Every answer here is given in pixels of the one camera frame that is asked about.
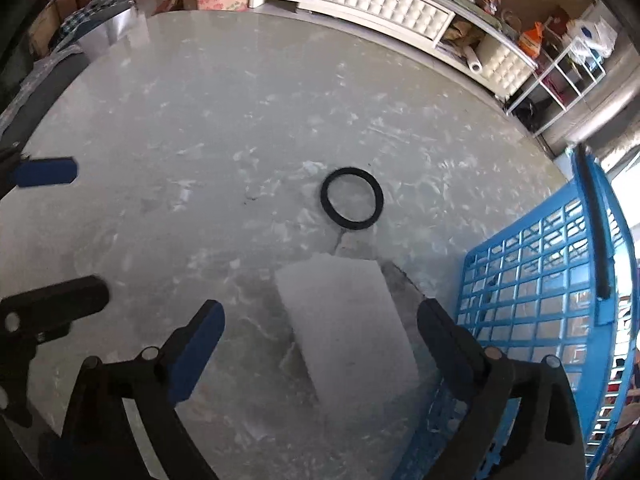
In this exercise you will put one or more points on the white tufted TV cabinet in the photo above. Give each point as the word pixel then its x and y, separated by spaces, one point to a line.
pixel 422 24

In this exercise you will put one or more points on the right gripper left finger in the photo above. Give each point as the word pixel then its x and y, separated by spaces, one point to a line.
pixel 97 441

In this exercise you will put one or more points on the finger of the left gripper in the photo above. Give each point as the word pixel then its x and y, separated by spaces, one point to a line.
pixel 48 308
pixel 30 173

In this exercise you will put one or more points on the white metal shelf rack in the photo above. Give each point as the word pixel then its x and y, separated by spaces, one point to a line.
pixel 571 63

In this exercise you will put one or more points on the white paper roll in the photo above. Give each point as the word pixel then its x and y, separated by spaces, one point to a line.
pixel 474 64

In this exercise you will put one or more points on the blue plastic basket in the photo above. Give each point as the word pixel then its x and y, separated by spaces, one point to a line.
pixel 561 281

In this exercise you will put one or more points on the orange snack bag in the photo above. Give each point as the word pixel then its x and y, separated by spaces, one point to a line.
pixel 530 41

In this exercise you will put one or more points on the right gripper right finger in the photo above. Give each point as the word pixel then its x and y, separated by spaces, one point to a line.
pixel 522 421

